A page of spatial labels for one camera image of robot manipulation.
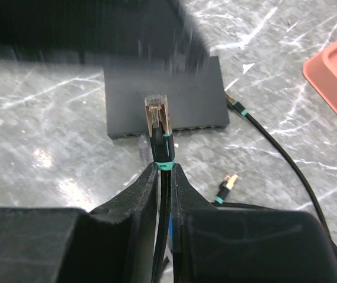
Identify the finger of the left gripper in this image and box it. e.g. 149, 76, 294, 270
0, 1, 210, 74

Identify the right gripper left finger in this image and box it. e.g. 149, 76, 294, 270
0, 164, 158, 282

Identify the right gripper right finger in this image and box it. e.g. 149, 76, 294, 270
171, 164, 337, 282

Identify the black network switch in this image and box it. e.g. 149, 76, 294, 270
104, 56, 230, 139

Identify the black ethernet cable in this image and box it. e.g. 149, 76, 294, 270
214, 91, 337, 283
143, 93, 176, 283

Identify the grey ethernet cable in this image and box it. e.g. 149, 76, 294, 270
137, 135, 151, 170

